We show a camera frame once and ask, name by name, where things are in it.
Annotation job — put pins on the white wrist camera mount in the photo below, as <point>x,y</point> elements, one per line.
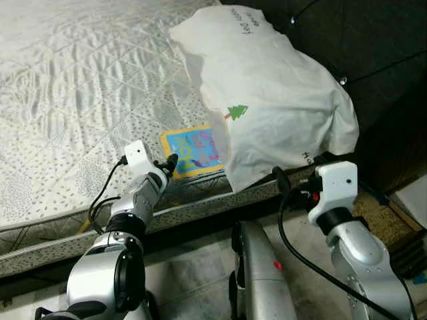
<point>337,180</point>
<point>138,154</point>

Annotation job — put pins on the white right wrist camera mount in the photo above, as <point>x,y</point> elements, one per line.
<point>337,180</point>

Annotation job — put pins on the yellow blue children's book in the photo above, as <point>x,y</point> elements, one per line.
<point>193,150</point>

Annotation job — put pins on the dark bed base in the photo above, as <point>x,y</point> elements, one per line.
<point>193,226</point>

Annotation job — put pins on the brown cardboard scratch mat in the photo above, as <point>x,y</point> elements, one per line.
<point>383,223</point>

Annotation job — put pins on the robot right leg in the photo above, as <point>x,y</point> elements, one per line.
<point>263,280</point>

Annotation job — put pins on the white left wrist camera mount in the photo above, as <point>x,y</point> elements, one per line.
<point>138,154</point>

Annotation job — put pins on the white quilted mattress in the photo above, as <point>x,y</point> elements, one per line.
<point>87,86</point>

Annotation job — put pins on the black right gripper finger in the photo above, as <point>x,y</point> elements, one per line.
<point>281,180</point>

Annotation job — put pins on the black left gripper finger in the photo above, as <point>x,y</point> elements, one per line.
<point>172,162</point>

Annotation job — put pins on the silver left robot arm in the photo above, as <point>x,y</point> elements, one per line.
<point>137,200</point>

